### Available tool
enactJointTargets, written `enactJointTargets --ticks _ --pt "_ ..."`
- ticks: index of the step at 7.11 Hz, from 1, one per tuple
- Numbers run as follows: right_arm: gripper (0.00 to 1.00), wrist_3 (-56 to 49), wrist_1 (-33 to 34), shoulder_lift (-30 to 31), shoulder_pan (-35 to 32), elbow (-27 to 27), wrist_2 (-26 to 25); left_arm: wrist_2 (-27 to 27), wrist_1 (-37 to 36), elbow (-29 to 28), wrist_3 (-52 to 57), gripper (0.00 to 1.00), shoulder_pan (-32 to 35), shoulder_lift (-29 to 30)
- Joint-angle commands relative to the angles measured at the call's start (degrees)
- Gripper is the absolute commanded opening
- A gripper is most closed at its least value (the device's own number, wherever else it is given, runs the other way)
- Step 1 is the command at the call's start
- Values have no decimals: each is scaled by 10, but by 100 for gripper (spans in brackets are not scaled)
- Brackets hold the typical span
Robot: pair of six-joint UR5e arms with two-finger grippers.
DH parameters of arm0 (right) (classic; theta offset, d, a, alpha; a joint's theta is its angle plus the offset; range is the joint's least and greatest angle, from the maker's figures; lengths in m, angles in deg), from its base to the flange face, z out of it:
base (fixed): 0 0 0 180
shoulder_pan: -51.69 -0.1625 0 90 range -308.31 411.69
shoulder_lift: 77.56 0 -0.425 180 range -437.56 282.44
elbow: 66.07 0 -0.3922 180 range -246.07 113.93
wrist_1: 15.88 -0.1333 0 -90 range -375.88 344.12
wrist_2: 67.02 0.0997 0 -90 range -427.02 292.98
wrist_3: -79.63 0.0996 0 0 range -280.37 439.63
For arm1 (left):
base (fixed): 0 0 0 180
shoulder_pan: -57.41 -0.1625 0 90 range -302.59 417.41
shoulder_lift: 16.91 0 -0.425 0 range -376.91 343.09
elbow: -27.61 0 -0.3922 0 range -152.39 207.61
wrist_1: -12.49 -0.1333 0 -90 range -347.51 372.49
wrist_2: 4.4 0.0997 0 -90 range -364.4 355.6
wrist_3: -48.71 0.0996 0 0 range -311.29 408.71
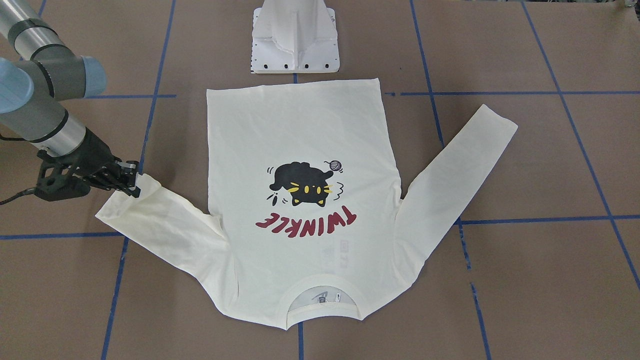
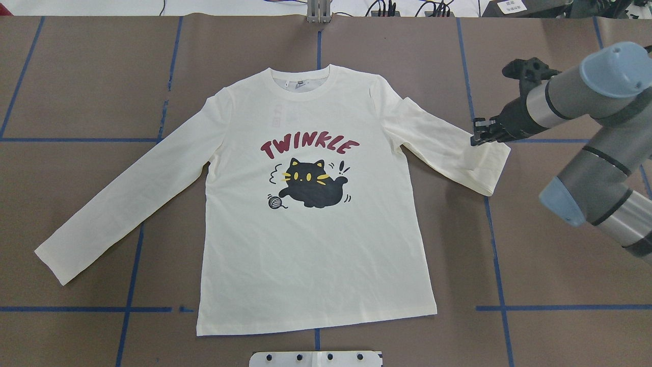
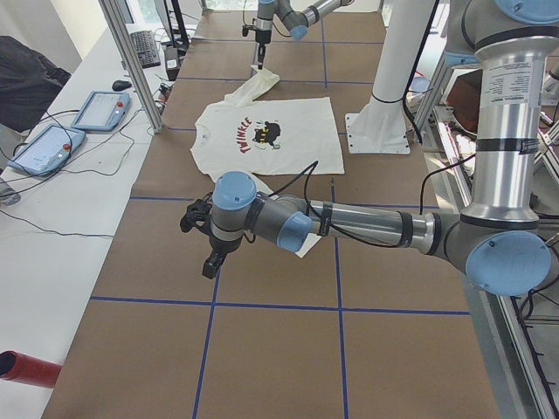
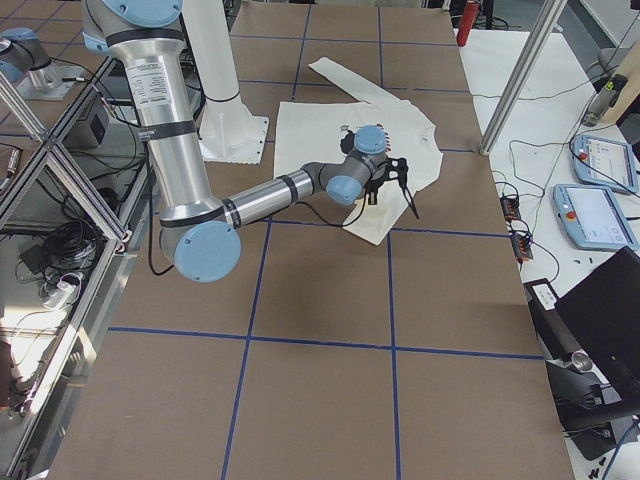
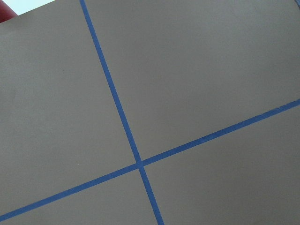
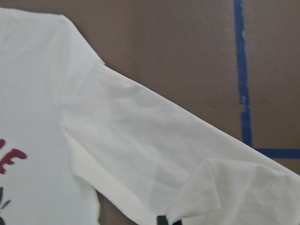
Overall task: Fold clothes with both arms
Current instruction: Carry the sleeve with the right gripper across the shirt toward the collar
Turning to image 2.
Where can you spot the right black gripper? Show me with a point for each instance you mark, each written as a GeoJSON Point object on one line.
{"type": "Point", "coordinates": [513, 119]}

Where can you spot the cream long-sleeve cat shirt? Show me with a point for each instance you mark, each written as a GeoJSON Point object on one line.
{"type": "Point", "coordinates": [310, 218]}

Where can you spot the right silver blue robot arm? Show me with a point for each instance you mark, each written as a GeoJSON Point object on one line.
{"type": "Point", "coordinates": [611, 86]}

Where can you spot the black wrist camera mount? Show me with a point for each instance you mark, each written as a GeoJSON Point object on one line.
{"type": "Point", "coordinates": [530, 73]}

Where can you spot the grey metal bracket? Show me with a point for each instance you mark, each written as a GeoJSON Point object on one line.
{"type": "Point", "coordinates": [319, 11]}

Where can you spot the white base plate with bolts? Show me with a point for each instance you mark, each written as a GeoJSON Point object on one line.
{"type": "Point", "coordinates": [317, 358]}

